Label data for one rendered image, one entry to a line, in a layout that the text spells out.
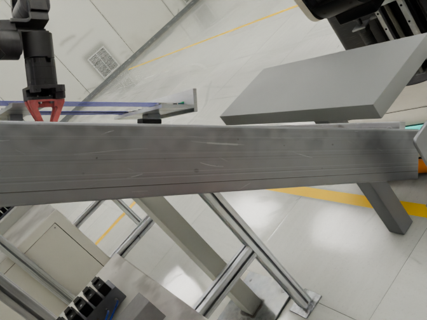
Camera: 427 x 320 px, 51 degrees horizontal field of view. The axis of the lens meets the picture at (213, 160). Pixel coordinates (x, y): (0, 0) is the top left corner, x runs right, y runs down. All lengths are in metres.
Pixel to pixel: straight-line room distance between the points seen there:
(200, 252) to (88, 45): 7.65
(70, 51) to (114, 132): 8.42
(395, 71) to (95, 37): 8.14
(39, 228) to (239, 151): 1.49
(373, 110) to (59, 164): 0.73
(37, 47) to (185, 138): 0.59
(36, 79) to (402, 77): 0.74
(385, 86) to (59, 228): 1.33
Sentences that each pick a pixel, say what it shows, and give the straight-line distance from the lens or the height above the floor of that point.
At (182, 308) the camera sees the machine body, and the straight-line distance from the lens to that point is 0.80.
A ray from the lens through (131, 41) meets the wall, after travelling 9.16.
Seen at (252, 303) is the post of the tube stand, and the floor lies 0.04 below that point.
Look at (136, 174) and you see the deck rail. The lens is 0.37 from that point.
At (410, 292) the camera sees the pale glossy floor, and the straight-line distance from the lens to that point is 1.40.
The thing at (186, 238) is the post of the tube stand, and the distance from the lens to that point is 1.41.
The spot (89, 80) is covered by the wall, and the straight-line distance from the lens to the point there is 8.79.
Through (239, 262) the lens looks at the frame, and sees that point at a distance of 1.31.
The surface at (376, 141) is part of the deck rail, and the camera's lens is 0.55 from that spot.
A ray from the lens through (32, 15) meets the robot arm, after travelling 0.95.
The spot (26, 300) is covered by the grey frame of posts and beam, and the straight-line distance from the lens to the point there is 1.12.
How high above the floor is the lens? 1.06
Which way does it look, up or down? 23 degrees down
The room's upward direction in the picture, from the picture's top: 40 degrees counter-clockwise
